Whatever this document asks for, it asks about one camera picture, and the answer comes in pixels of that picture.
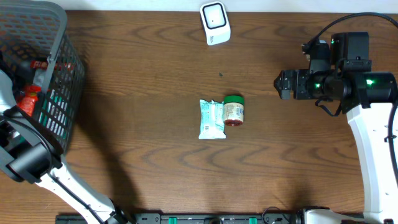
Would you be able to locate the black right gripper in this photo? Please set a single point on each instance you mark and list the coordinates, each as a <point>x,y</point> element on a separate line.
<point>301,77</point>

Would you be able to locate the green lid jar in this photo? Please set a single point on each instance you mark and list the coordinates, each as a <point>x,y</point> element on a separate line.
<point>233,110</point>

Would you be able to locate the light green snack packet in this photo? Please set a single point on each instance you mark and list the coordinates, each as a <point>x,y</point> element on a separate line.
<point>212,125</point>

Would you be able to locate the red snack bag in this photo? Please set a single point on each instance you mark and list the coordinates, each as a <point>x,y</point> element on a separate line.
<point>29,99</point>

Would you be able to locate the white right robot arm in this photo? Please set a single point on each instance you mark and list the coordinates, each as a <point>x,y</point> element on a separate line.
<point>369,101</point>

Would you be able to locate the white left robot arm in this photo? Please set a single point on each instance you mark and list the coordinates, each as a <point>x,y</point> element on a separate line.
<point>40,161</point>

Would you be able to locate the white barcode scanner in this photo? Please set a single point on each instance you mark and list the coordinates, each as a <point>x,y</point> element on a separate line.
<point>215,23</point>

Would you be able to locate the red white packet in basket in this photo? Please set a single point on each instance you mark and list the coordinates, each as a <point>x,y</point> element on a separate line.
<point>40,69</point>

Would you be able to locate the grey plastic mesh basket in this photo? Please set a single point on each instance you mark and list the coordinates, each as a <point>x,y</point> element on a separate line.
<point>36,30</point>

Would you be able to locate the black mounting rail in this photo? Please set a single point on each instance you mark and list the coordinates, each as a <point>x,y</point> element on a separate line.
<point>155,218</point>

